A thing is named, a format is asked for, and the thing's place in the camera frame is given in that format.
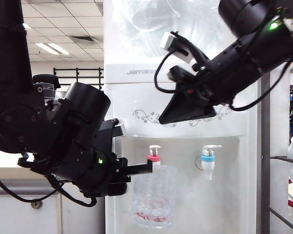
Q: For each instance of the red-ringed hot water tap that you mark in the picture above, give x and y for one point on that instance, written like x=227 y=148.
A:
x=154 y=151

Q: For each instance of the white water dispenser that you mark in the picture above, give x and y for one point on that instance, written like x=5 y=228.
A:
x=136 y=102

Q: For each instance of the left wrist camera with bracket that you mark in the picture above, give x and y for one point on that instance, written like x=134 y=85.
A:
x=117 y=128

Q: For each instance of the ceiling air vent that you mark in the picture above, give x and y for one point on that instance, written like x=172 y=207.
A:
x=84 y=40

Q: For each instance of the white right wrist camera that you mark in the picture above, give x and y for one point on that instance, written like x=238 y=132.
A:
x=167 y=40

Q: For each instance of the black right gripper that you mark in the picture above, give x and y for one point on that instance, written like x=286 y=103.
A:
x=185 y=109

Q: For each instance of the dark metal shelf rack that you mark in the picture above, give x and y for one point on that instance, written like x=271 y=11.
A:
x=265 y=146

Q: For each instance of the clear plastic-wrapped water jug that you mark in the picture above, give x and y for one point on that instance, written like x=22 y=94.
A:
x=141 y=24

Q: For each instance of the white desk cabinet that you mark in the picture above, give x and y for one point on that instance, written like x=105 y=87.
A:
x=14 y=219

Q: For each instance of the long ceiling light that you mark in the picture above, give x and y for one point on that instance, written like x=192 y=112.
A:
x=27 y=26

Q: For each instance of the twin ceiling light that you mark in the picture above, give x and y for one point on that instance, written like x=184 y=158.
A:
x=51 y=48

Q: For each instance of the black wall rack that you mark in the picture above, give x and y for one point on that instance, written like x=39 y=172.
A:
x=76 y=78

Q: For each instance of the blue-ringed cold water tap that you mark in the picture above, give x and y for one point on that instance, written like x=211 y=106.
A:
x=207 y=168

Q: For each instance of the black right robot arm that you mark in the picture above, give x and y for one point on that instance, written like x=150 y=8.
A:
x=254 y=22

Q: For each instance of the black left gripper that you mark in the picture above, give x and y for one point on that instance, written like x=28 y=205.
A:
x=112 y=187

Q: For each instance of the round cabinet lock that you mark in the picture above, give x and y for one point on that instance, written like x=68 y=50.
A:
x=36 y=205

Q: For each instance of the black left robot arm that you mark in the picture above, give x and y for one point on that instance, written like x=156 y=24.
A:
x=9 y=61

